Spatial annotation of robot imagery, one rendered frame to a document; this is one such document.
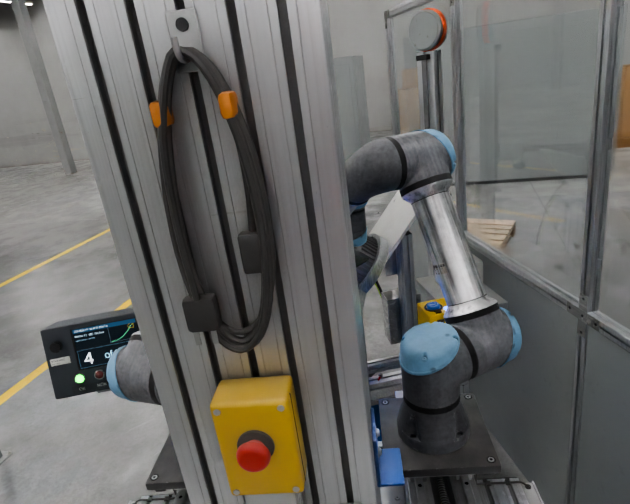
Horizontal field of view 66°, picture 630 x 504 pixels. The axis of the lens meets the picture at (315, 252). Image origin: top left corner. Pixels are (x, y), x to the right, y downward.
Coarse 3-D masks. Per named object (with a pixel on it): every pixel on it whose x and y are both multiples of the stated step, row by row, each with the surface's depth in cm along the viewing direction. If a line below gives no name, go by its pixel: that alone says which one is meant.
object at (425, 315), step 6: (432, 300) 150; (438, 300) 150; (444, 300) 149; (420, 306) 148; (426, 306) 147; (444, 306) 146; (420, 312) 148; (426, 312) 144; (432, 312) 143; (444, 312) 142; (420, 318) 149; (426, 318) 144; (432, 318) 142; (438, 318) 142
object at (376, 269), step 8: (384, 240) 183; (384, 248) 179; (376, 256) 177; (384, 256) 177; (376, 264) 175; (384, 264) 176; (368, 272) 176; (376, 272) 175; (368, 280) 175; (376, 280) 176; (360, 288) 177; (368, 288) 177
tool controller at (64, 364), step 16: (64, 320) 134; (80, 320) 129; (96, 320) 126; (112, 320) 126; (128, 320) 127; (48, 336) 125; (64, 336) 125; (80, 336) 125; (96, 336) 126; (112, 336) 127; (128, 336) 127; (48, 352) 125; (64, 352) 125; (112, 352) 127; (64, 368) 126; (80, 368) 126; (96, 368) 127; (64, 384) 126; (80, 384) 126; (96, 384) 127
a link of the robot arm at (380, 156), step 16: (368, 144) 101; (384, 144) 99; (352, 160) 102; (368, 160) 99; (384, 160) 98; (400, 160) 99; (352, 176) 101; (368, 176) 99; (384, 176) 99; (400, 176) 100; (352, 192) 103; (368, 192) 102; (384, 192) 103; (352, 208) 112
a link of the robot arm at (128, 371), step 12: (132, 336) 108; (120, 348) 109; (132, 348) 106; (144, 348) 105; (120, 360) 105; (132, 360) 104; (144, 360) 103; (108, 372) 105; (120, 372) 104; (132, 372) 103; (144, 372) 101; (120, 384) 103; (132, 384) 102; (144, 384) 101; (120, 396) 106; (132, 396) 104; (144, 396) 102
